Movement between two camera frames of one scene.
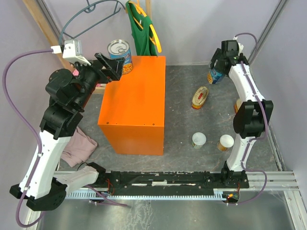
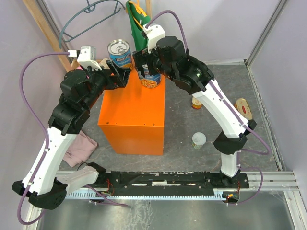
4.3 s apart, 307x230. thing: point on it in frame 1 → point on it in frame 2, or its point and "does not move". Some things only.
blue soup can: x=118 y=49 does not move
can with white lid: x=198 y=139 does not move
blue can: x=214 y=76 → x=149 y=81
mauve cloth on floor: x=78 y=149 does not move
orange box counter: x=132 y=110 does not move
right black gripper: x=216 y=56 → x=143 y=57
